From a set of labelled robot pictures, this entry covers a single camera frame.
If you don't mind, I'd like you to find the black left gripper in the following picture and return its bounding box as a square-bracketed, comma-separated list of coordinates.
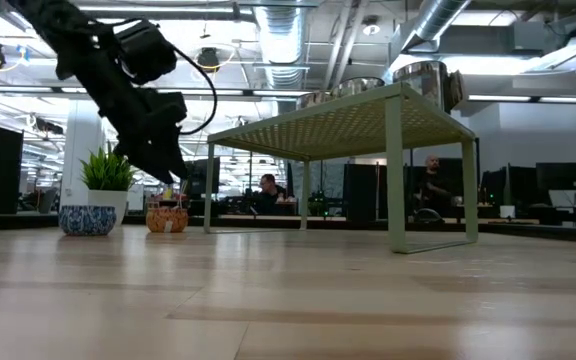
[85, 54, 190, 185]

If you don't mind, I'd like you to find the silver tin candle with tag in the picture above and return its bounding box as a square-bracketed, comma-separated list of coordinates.
[330, 76, 387, 101]
[391, 59, 467, 115]
[295, 89, 337, 111]

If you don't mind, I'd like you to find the green perforated metal shelf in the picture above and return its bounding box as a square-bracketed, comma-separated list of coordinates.
[202, 82, 479, 255]

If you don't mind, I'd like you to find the black computer monitor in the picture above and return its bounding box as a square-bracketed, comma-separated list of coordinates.
[182, 157, 222, 199]
[480, 167, 534, 206]
[535, 162, 576, 192]

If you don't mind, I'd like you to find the artificial green plant white pot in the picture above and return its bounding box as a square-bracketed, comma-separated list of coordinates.
[78, 144, 137, 226]

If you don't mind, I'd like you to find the person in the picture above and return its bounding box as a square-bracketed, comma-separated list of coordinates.
[252, 173, 289, 216]
[415, 153, 462, 221]

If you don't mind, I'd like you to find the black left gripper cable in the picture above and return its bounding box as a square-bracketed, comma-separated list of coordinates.
[167, 44, 219, 136]

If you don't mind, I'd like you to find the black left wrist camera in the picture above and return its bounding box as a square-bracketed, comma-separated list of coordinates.
[115, 18, 179, 86]

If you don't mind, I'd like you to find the silver ventilation duct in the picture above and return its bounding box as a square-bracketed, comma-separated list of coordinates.
[387, 0, 472, 56]
[255, 0, 314, 101]

